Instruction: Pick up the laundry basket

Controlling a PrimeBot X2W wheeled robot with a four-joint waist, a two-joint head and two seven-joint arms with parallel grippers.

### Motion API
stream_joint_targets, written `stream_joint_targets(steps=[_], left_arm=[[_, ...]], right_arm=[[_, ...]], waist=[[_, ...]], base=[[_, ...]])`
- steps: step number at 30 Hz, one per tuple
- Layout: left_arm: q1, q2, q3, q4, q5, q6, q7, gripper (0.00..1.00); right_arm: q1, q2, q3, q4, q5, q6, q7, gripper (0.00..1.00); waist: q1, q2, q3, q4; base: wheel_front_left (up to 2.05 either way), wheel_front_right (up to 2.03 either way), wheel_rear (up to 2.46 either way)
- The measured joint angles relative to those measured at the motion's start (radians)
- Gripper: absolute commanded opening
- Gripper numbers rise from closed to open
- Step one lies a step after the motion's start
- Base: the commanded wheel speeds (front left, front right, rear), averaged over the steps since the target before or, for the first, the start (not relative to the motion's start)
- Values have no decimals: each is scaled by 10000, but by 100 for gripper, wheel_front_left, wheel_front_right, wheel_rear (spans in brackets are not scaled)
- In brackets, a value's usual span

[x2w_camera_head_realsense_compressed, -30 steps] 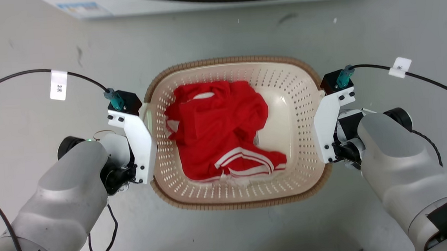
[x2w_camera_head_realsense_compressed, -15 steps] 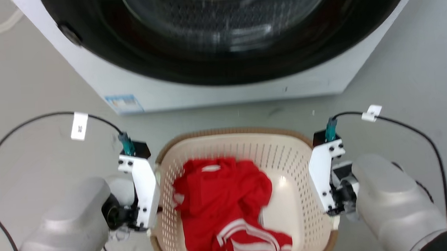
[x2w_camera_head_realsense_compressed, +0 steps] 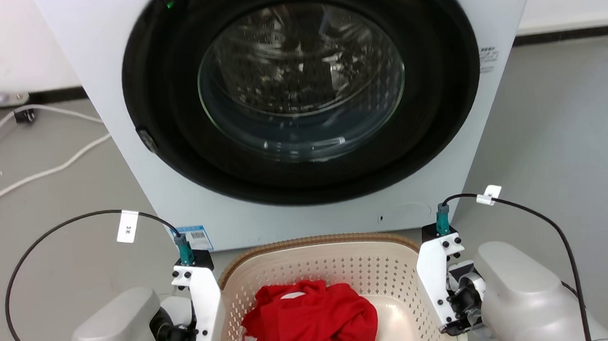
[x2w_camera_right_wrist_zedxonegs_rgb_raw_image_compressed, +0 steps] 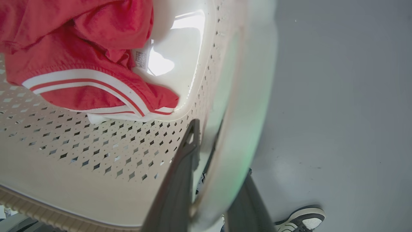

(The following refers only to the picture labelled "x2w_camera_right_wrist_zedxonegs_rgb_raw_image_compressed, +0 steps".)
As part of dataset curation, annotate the grey and white sneaker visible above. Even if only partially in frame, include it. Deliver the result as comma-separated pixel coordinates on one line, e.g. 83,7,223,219
274,206,326,232

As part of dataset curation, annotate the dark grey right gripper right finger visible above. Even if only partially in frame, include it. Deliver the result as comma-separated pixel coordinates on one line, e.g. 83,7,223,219
225,172,277,232

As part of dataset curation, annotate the red garment with white stripes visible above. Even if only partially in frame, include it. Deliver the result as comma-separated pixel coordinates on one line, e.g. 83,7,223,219
0,0,179,124

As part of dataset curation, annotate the white perforated plastic laundry basket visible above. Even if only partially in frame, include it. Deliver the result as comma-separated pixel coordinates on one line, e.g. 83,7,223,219
0,0,279,232

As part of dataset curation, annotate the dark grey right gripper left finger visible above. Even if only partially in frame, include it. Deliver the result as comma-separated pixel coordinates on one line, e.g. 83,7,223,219
141,119,201,232

